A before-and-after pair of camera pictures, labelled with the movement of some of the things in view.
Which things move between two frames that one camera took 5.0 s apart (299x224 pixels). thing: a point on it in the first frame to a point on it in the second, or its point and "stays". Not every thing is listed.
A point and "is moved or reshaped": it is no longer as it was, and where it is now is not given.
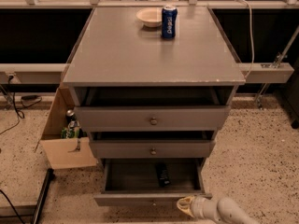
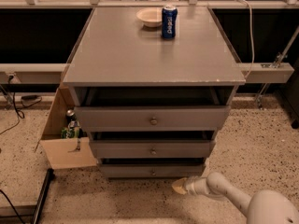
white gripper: [197, 207] to [192, 186]
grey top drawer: [153, 119] stays
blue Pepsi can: [169, 16] stays
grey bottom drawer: [133, 182] is moved or reshaped
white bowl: [151, 17] stays
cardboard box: [64, 152] stays
